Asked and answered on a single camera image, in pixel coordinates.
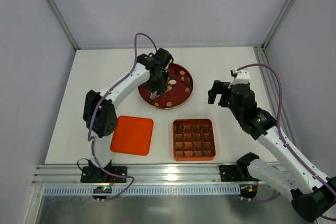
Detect white oval chocolate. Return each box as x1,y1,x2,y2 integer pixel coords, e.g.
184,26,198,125
169,80,177,85

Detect metal tweezers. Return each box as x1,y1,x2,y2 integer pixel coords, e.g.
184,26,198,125
150,91,160,100

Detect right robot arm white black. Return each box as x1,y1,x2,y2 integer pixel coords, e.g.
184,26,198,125
208,80,335,222

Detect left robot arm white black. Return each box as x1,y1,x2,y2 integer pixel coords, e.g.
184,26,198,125
83,48,174,152

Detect orange chocolate box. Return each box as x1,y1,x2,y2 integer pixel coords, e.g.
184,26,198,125
173,119,216,162

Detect round dark red tray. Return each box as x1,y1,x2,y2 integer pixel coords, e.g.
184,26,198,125
138,63,194,109

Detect orange box lid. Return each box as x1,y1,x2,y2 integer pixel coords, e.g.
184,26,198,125
110,115,154,156

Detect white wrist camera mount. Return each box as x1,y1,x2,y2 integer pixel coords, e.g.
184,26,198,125
229,68,250,88

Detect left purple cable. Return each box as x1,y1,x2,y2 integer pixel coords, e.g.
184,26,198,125
87,33,158,201

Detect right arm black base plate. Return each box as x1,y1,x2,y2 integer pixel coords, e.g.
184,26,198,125
219,164,257,182

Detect slotted cable duct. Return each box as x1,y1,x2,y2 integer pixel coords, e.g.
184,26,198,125
43,184,240,196

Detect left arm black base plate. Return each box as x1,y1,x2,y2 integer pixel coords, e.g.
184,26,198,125
80,165,128,184

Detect aluminium front rail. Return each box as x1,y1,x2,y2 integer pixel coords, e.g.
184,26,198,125
31,163,289,187

